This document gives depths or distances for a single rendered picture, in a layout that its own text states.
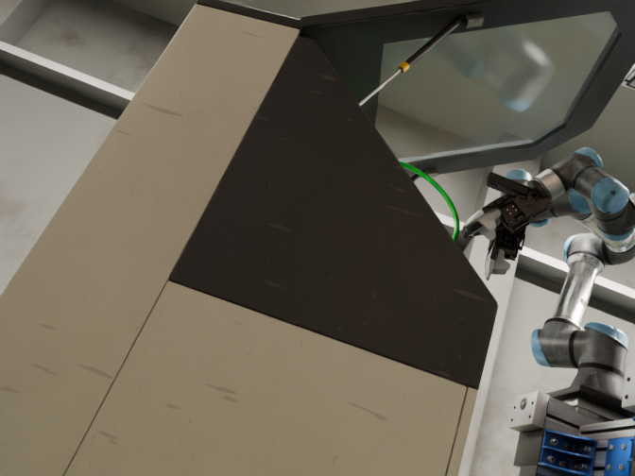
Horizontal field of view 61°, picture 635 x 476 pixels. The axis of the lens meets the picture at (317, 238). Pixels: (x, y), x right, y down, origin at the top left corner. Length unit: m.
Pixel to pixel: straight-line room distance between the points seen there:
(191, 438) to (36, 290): 0.41
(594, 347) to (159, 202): 1.24
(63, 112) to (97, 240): 3.12
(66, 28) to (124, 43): 0.44
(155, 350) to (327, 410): 0.31
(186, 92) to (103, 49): 3.24
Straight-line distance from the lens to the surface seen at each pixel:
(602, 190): 1.43
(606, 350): 1.74
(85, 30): 4.65
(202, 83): 1.29
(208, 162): 1.15
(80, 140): 4.05
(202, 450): 0.95
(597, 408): 1.66
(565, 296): 1.93
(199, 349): 0.98
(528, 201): 1.48
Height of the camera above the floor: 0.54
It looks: 24 degrees up
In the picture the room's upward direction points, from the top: 23 degrees clockwise
